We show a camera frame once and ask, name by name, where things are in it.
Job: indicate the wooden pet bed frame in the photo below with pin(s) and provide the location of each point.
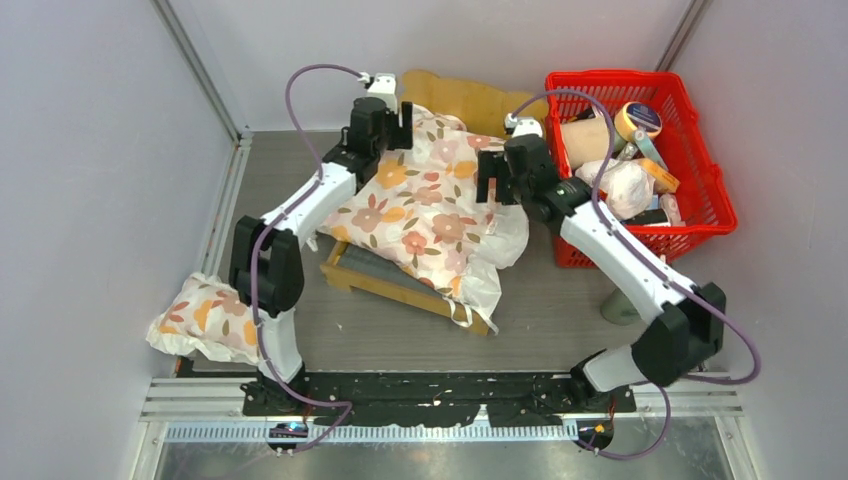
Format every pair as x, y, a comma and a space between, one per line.
464, 99

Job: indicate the yellow tape roll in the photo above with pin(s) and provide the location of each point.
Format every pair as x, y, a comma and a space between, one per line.
634, 116

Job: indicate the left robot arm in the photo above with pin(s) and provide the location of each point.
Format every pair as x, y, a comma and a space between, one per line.
266, 267

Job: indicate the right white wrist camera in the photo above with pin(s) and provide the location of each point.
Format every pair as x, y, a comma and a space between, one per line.
516, 126

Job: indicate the green bottle with beige cap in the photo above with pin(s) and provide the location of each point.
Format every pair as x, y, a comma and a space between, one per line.
617, 309

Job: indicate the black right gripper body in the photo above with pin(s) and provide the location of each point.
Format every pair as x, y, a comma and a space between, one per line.
492, 165

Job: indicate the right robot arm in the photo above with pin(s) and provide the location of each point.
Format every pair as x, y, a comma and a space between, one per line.
682, 325

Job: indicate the white crumpled plastic bag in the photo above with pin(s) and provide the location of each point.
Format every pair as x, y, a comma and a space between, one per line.
627, 189

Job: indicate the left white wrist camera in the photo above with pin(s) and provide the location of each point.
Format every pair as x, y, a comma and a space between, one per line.
382, 86

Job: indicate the red plastic basket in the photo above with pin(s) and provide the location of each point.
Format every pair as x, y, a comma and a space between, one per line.
638, 133

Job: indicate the large floral cushion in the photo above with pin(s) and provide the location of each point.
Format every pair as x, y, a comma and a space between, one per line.
430, 205

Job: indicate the aluminium rail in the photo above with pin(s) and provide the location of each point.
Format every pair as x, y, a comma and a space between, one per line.
210, 410

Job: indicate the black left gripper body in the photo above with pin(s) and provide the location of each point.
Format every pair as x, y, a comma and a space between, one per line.
396, 138

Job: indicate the small floral pillow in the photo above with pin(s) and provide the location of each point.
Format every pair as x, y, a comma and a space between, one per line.
206, 317

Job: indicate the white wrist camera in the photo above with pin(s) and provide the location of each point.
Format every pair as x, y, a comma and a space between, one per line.
516, 126
382, 86

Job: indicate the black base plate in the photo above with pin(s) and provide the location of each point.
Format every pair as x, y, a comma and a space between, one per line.
431, 399

